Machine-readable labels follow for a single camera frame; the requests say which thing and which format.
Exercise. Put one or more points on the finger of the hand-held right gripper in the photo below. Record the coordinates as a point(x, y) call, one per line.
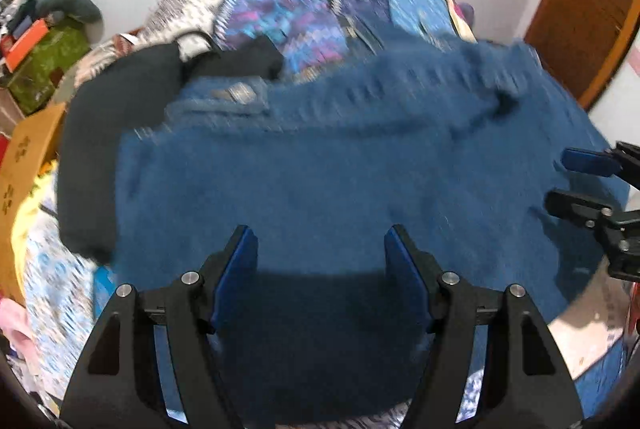
point(570, 204)
point(585, 160)

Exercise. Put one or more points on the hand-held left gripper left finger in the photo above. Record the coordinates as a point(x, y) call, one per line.
point(239, 274)

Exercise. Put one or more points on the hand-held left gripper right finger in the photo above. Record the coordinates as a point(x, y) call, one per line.
point(405, 274)

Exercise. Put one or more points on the wooden door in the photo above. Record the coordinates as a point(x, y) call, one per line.
point(580, 9)

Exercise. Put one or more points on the black garment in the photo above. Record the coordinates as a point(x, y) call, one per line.
point(100, 134)

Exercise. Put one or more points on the yellow cloth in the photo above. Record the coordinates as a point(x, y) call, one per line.
point(30, 204)

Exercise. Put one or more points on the pink cloth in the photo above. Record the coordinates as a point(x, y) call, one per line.
point(15, 324)

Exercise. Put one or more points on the cardboard box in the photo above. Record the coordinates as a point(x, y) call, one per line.
point(25, 149)

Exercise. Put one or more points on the patchwork quilt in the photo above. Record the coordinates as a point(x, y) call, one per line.
point(280, 19)

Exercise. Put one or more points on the green patterned box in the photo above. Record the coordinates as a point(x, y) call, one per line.
point(50, 64)

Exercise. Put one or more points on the orange box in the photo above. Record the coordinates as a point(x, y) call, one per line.
point(27, 44)

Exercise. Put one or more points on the grey plush pillow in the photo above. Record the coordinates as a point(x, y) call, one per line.
point(75, 1)

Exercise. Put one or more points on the pile of clutter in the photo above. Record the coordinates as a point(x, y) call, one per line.
point(15, 9)

